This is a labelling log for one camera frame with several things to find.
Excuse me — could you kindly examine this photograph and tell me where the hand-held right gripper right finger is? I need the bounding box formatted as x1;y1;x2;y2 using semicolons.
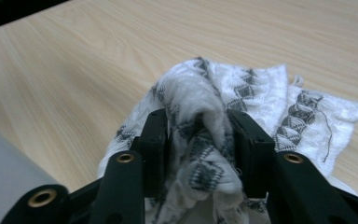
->
227;108;358;224

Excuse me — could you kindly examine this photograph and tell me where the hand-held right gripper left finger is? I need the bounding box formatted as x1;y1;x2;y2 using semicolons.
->
89;107;171;224

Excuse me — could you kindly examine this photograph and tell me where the white grey patterned cloth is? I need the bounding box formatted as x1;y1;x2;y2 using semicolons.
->
97;56;358;224

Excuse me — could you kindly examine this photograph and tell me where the white desk lamp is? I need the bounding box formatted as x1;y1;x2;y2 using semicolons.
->
0;122;60;224

